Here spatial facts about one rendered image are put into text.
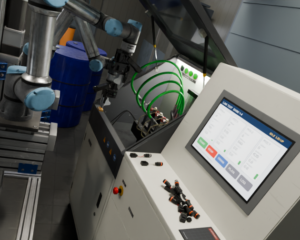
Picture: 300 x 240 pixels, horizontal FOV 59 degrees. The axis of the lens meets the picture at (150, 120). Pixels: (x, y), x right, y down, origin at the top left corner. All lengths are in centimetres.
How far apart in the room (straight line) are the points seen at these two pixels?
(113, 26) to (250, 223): 100
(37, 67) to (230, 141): 85
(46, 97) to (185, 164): 71
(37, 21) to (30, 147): 60
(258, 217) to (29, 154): 104
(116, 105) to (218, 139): 99
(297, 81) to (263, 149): 221
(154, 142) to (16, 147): 68
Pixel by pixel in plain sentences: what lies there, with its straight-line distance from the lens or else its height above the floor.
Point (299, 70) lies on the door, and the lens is 330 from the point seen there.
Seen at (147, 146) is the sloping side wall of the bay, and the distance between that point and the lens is 144.
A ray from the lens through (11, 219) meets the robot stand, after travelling 202.
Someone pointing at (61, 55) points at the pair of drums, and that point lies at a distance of 328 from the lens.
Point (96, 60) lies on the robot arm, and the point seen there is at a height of 131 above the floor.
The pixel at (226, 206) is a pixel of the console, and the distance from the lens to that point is 116.
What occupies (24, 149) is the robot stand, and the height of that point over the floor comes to 89.
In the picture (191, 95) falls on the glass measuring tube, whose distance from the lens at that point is 179.
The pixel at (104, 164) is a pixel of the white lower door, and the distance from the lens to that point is 166.
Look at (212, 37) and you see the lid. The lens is 135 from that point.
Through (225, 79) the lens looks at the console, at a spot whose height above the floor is 149.
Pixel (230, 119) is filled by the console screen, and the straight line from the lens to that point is 124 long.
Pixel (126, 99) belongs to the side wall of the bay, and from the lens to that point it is 202.
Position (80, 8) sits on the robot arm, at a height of 157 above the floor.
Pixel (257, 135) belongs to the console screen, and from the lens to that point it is 114.
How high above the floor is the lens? 165
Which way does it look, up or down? 21 degrees down
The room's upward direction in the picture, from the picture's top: 20 degrees clockwise
